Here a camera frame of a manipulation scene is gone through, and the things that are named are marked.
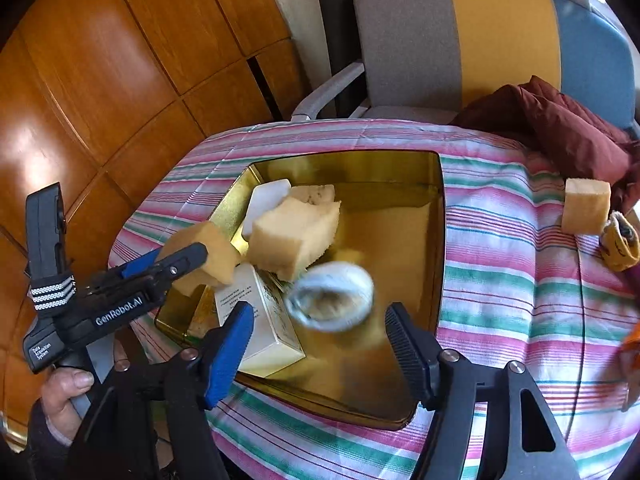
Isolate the grey yellow blue armchair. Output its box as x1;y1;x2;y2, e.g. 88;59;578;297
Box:
291;0;640;133

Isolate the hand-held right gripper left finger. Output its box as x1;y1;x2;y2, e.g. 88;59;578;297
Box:
70;301;256;480

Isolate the gold tin box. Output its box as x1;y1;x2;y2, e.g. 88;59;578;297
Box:
154;150;447;431

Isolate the orange packet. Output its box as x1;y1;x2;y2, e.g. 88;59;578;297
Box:
621;317;640;361

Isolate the person's left hand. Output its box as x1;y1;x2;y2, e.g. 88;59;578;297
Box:
41;340;132;445

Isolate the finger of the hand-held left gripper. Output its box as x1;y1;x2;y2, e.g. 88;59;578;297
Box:
106;248;162;282
134;242;209;294

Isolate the white carton box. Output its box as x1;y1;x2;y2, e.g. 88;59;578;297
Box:
214;262;307;379

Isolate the wooden wardrobe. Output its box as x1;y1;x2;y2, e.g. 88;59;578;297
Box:
0;0;311;441

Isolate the black rolled mat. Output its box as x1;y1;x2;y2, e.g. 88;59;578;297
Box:
313;0;368;118

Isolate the white rounded block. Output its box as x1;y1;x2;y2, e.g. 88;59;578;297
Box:
241;178;292;243

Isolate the maroon jacket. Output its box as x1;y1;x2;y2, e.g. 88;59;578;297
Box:
449;75;640;211

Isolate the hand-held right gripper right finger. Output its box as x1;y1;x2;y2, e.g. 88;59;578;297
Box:
385;302;583;480

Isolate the striped tablecloth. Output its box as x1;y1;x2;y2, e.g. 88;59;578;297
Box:
107;119;640;480

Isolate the yellow fabric item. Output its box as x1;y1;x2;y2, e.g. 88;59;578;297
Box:
599;210;640;273

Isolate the person's left forearm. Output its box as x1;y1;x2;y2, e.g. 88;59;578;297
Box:
22;402;83;473

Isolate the white tape roll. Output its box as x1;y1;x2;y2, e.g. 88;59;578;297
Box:
286;260;376;333

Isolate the yellow sponge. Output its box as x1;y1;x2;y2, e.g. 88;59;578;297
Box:
247;196;342;282
561;177;612;236
289;184;337;207
159;220;242;301

